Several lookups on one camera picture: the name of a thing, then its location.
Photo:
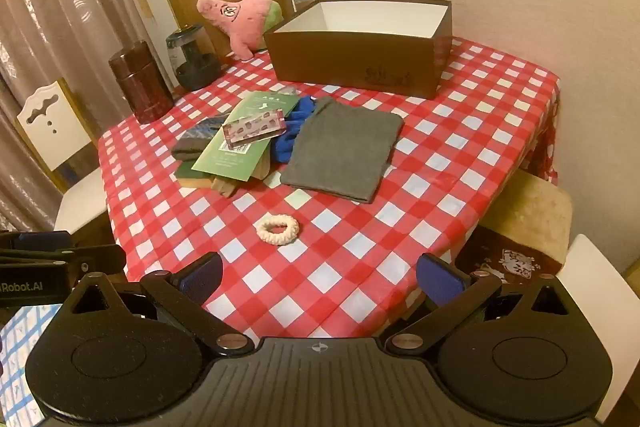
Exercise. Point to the brown cushioned stool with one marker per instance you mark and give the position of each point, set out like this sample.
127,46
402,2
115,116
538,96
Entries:
530,212

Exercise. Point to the dark red printed cushion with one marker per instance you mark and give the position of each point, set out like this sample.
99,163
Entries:
490,257

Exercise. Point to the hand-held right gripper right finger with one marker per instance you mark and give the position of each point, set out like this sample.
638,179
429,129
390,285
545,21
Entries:
440,279

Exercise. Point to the pink patterned packet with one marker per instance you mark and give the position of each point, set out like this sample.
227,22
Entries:
255,128

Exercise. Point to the blue checked cloth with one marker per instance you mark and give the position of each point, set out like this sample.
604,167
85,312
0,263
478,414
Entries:
25,357

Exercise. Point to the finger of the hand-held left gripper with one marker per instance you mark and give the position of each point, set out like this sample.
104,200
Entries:
100,262
45,239

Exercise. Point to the red white checkered tablecloth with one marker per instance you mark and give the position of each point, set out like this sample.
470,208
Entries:
350,232

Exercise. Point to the grey cloth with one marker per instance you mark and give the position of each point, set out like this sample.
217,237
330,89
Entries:
340,147

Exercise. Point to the brown cardboard box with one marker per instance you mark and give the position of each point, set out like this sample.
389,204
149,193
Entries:
350,57

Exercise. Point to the cream scrunchie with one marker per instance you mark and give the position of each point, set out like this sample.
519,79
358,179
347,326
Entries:
265,232

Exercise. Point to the white wood-trimmed chair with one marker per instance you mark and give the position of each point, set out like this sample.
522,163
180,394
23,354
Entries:
55,149

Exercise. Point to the pink starfish plush toy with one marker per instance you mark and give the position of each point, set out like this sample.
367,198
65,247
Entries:
245,17

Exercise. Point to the glass jar with dark base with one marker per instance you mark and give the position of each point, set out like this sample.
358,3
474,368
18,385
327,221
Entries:
195,72

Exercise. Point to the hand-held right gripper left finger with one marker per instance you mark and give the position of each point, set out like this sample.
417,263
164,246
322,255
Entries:
202,277

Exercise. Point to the beige curtain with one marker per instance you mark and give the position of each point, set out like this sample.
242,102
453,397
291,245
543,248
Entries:
50,7

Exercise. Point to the brown wooden canister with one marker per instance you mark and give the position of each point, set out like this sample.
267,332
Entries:
142,82

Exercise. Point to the green booklet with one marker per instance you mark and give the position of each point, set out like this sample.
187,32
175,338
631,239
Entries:
225,159

